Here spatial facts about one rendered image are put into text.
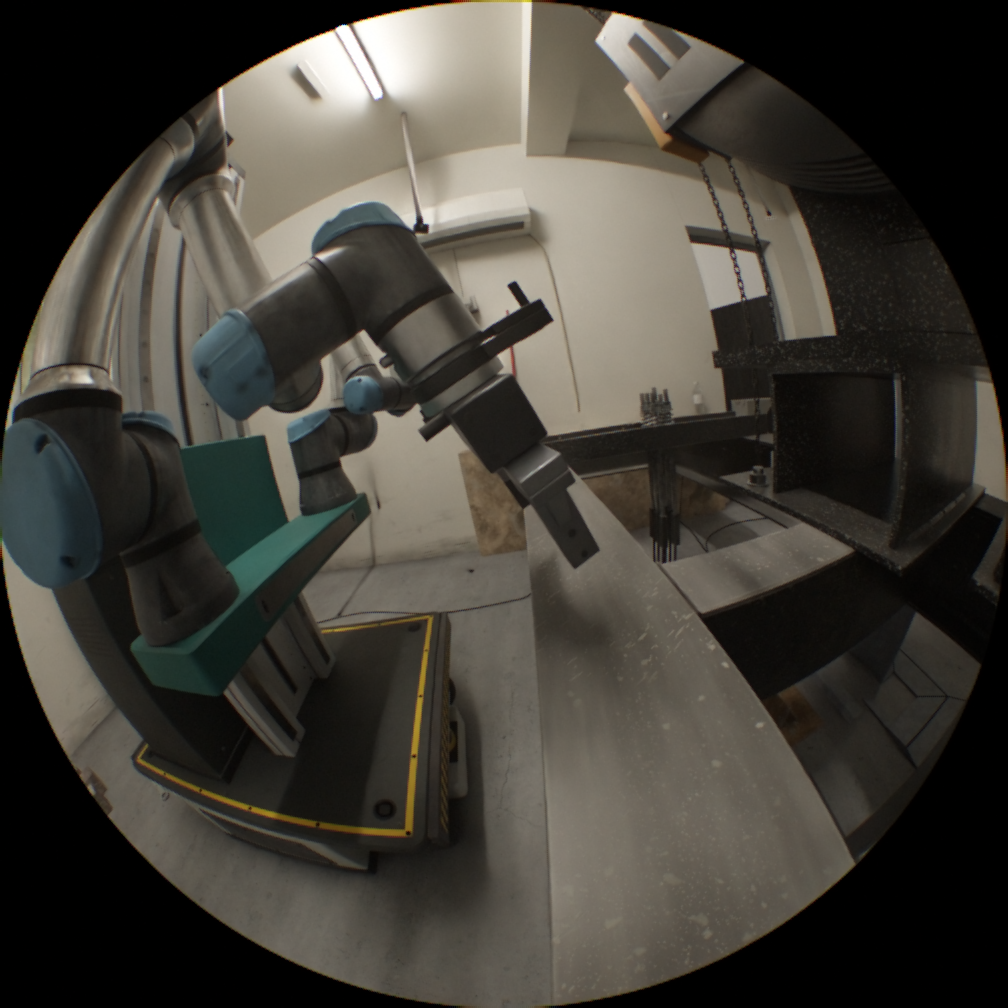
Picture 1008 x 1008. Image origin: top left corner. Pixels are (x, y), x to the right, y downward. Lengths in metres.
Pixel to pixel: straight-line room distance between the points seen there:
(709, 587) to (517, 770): 0.75
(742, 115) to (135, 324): 0.84
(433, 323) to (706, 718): 0.31
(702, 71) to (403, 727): 1.10
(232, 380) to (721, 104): 0.53
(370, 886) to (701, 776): 0.85
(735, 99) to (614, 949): 0.62
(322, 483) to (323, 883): 1.01
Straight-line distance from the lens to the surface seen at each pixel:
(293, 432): 0.80
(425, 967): 0.91
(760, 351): 0.55
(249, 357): 0.23
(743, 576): 0.35
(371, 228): 0.27
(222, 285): 0.41
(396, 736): 0.70
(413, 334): 0.24
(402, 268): 0.25
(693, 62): 0.54
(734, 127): 0.47
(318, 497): 0.77
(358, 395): 0.65
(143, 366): 0.66
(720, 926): 0.19
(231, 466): 0.69
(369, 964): 0.96
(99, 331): 0.33
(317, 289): 0.24
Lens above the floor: 0.84
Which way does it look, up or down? 16 degrees down
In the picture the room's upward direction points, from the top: 11 degrees counter-clockwise
